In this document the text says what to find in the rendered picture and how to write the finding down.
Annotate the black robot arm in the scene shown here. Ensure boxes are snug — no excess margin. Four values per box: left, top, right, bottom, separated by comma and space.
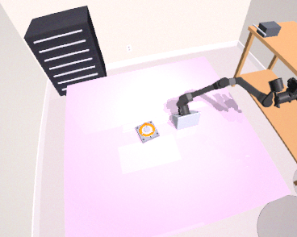
176, 77, 297, 116

